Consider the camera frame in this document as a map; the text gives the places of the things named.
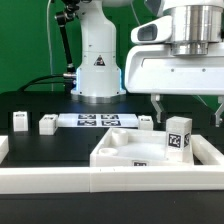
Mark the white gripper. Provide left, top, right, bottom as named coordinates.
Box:
left=125, top=43, right=224, bottom=127

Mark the white square tabletop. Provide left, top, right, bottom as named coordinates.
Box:
left=90, top=128, right=194, bottom=167

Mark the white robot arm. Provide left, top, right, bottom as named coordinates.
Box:
left=73, top=0, right=224, bottom=125

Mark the white U-shaped obstacle fence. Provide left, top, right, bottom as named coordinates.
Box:
left=0, top=135, right=224, bottom=194

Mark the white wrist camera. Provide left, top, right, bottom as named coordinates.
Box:
left=131, top=15, right=172, bottom=44

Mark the white marker base plate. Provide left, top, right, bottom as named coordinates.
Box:
left=58, top=113, right=138, bottom=127

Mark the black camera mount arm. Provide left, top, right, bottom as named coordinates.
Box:
left=55, top=0, right=80, bottom=78

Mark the grey thin cable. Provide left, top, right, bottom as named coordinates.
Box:
left=46, top=0, right=56, bottom=92

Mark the black cable bundle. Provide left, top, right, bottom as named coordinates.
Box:
left=18, top=73, right=76, bottom=92

